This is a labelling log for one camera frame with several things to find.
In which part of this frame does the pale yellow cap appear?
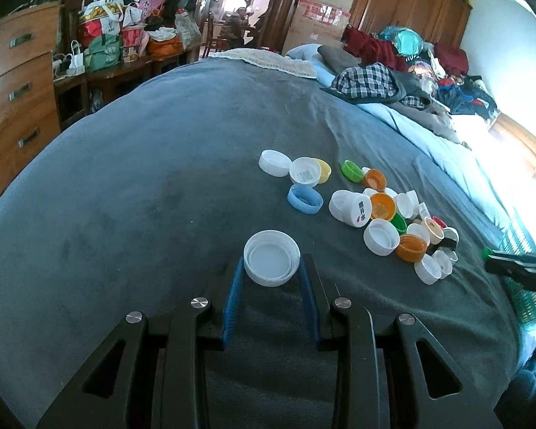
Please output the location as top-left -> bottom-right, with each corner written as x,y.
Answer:
314,158 -> 332,185

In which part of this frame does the lime green cap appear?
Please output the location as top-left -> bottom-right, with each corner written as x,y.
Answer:
341,160 -> 364,184

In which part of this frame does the pile of clothes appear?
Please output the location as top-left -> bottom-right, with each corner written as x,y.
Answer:
343,26 -> 498,121

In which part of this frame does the cluttered wooden side table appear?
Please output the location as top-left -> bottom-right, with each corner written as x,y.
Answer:
54,0 -> 193,131

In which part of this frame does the green fabric bag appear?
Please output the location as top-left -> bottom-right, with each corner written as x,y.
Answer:
84,34 -> 122,73

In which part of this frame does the white cap with red print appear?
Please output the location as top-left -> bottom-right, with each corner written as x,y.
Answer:
341,192 -> 372,228

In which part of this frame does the wooden dresser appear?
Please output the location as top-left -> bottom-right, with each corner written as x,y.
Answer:
0,2 -> 61,195

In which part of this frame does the plaid shirt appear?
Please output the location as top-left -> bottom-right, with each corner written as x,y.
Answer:
329,63 -> 407,104

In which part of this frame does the orange cap right pile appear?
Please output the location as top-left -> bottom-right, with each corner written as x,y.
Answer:
395,233 -> 428,263

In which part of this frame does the white ridged cap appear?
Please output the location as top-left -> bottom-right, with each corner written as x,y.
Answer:
243,230 -> 301,288

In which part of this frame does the light blue cap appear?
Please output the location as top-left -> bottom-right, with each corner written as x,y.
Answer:
287,184 -> 323,215

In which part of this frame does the teal laundry basket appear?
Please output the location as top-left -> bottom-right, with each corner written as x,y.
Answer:
498,214 -> 536,333

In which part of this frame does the cardboard box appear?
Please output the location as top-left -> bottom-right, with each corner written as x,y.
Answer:
282,0 -> 354,53

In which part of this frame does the grey bed blanket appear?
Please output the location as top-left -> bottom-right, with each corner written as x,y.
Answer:
0,58 -> 522,428

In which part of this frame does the light blue bed sheet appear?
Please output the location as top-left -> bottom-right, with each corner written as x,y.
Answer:
289,44 -> 536,252

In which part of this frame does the black cap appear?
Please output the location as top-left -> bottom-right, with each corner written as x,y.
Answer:
438,237 -> 458,251

